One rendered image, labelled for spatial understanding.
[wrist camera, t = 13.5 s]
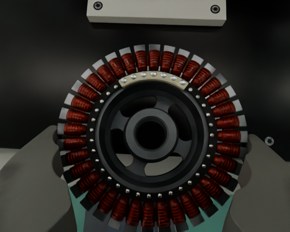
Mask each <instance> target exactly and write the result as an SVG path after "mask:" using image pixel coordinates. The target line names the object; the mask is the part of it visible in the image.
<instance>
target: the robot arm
mask: <svg viewBox="0 0 290 232"><path fill-rule="evenodd" d="M57 127H58V126H55V125H51V126H49V127H48V128H46V129H45V130H44V131H43V132H41V133H40V134H39V135H37V136H36V137H35V138H34V139H32V140H31V141H30V142H29V143H28V144H26V145H25V146H24V147H23V148H21V149H20V150H19V151H18V152H17V153H16V154H15V155H14V156H13V157H12V158H11V159H10V160H9V161H8V162H7V163H6V164H5V165H4V166H3V167H2V169H1V170H0V232H77V225H76V220H75V214H74V209H73V205H72V201H71V197H70V192H69V188H68V184H67V182H66V181H64V180H62V179H61V176H62V174H63V173H64V168H63V164H62V160H61V156H60V151H59V147H58V145H57V139H62V136H61V135H57ZM242 147H247V148H248V149H247V155H246V156H245V159H244V160H242V161H243V165H242V167H241V170H240V173H239V176H238V183H239V185H240V187H241V188H240V189H238V190H236V191H235V193H234V195H233V198H232V201H231V204H230V207H229V210H228V212H227V215H226V218H225V222H224V226H223V229H222V232H290V165H289V164H288V163H287V162H286V161H285V160H283V159H282V158H281V157H280V156H279V155H278V154H277V153H276V152H274V151H273V150H272V149H271V148H270V147H269V146H268V145H266V144H265V143H264V142H263V141H262V140H261V139H260V138H259V137H257V136H256V135H254V134H248V143H242Z"/></svg>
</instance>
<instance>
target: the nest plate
mask: <svg viewBox="0 0 290 232"><path fill-rule="evenodd" d="M87 18H88V20H89V22H93V23H137V24H166V25H196V26H223V24H224V22H225V21H226V0H88V4H87Z"/></svg>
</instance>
